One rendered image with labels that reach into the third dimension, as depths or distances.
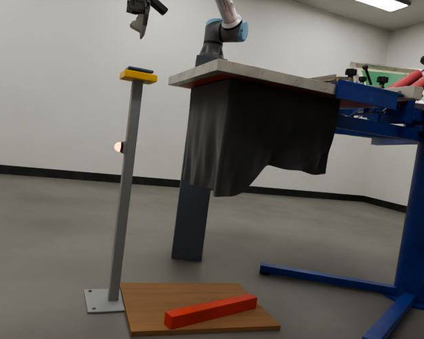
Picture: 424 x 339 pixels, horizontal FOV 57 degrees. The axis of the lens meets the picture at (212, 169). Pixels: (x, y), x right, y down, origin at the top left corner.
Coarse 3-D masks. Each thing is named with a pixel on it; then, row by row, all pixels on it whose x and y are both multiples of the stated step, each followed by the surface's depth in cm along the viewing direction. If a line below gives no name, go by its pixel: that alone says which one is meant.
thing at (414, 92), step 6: (390, 90) 163; (396, 90) 160; (402, 90) 158; (408, 90) 155; (414, 90) 153; (420, 90) 154; (402, 96) 157; (408, 96) 155; (414, 96) 153; (420, 96) 154
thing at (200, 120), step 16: (224, 80) 142; (192, 96) 172; (208, 96) 155; (224, 96) 140; (192, 112) 171; (208, 112) 153; (224, 112) 140; (192, 128) 170; (208, 128) 152; (224, 128) 138; (192, 144) 169; (208, 144) 152; (224, 144) 138; (192, 160) 168; (208, 160) 152; (224, 160) 139; (192, 176) 168; (208, 176) 153
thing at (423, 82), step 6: (414, 72) 204; (420, 72) 204; (402, 78) 214; (408, 78) 202; (414, 78) 203; (396, 84) 201; (402, 84) 200; (408, 84) 202; (414, 84) 189; (420, 84) 188; (402, 102) 188
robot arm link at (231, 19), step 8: (216, 0) 204; (224, 0) 203; (224, 8) 207; (232, 8) 209; (224, 16) 211; (232, 16) 211; (240, 16) 217; (224, 24) 216; (232, 24) 214; (240, 24) 216; (224, 32) 221; (232, 32) 217; (240, 32) 216; (224, 40) 225; (232, 40) 223; (240, 40) 220
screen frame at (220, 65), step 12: (216, 60) 127; (192, 72) 148; (204, 72) 137; (216, 72) 130; (228, 72) 128; (240, 72) 129; (252, 72) 131; (264, 72) 133; (276, 72) 134; (168, 84) 179; (180, 84) 172; (276, 84) 139; (288, 84) 137; (300, 84) 139; (312, 84) 141; (324, 84) 143; (348, 108) 180
